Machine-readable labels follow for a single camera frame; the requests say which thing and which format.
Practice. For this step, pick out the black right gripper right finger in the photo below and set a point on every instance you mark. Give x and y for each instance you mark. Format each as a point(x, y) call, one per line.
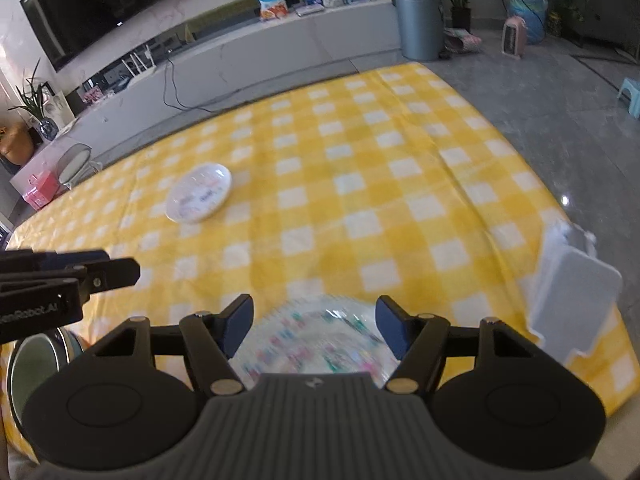
point(417, 342)

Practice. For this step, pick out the pink space heater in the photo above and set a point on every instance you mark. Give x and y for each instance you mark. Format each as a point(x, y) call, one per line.
point(513, 41)

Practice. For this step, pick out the grey blue trash bin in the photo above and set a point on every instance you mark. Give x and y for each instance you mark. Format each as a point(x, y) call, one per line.
point(421, 29)

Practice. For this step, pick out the white tv cabinet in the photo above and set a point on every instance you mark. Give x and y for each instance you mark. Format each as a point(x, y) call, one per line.
point(214, 69)

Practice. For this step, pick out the small white sticker plate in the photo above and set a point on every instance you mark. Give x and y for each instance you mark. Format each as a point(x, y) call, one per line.
point(198, 194)

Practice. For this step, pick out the stacked metal and green bowls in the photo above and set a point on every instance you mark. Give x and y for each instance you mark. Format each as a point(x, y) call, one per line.
point(34, 360)

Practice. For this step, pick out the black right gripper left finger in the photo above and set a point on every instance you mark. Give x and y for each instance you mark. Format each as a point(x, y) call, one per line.
point(211, 340)

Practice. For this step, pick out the light blue plastic stool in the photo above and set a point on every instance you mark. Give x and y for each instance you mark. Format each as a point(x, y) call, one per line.
point(631, 89)

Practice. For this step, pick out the small plant in vase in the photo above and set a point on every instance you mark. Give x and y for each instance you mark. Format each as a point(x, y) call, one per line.
point(33, 97)

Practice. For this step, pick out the white wifi router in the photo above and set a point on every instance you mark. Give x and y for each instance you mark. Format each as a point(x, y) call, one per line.
point(139, 64)

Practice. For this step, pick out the blue water jug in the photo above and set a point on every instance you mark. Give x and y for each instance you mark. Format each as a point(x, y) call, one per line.
point(534, 13)

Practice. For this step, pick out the pink box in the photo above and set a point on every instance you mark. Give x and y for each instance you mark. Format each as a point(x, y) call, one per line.
point(41, 189)

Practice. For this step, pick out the large glass patterned plate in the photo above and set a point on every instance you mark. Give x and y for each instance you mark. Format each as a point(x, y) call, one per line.
point(315, 335)

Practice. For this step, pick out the brown ceramic vase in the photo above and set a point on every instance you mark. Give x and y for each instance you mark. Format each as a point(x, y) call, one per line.
point(16, 144)

